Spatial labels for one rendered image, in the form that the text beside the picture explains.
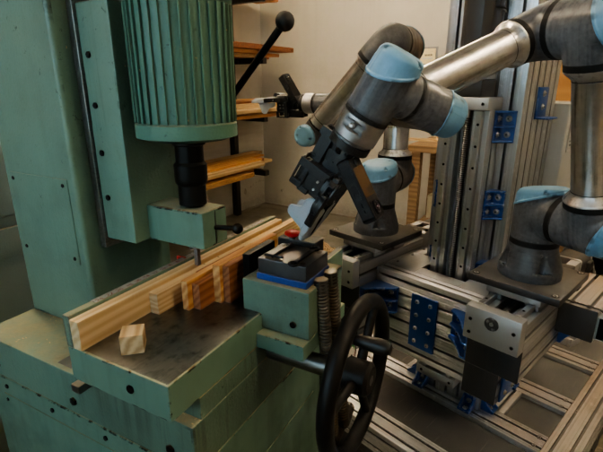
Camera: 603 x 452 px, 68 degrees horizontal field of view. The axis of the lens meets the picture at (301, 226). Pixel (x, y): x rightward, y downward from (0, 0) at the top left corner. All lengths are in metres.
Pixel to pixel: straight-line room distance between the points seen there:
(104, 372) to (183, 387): 0.13
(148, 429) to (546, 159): 1.36
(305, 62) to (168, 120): 3.84
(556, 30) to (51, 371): 1.14
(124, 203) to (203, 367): 0.35
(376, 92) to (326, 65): 3.75
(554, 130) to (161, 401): 1.36
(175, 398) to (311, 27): 4.11
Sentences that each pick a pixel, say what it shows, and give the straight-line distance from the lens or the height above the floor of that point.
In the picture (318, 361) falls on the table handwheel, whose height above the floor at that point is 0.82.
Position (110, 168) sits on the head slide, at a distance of 0.89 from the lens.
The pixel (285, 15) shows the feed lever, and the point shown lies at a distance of 0.86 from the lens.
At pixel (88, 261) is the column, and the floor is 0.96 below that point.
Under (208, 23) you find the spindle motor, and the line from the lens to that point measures 0.76.
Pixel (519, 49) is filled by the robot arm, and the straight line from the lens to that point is 1.04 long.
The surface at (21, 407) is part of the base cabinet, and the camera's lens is 1.14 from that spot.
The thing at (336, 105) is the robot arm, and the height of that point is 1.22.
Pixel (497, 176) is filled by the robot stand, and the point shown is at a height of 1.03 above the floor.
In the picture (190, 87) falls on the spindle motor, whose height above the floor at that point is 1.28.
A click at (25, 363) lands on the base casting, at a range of 1.04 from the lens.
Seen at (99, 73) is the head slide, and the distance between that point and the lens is 0.88.
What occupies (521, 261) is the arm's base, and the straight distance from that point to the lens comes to 1.23.
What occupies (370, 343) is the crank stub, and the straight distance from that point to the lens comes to 0.69.
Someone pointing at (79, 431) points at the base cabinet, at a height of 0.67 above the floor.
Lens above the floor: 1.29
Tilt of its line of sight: 18 degrees down
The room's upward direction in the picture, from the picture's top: straight up
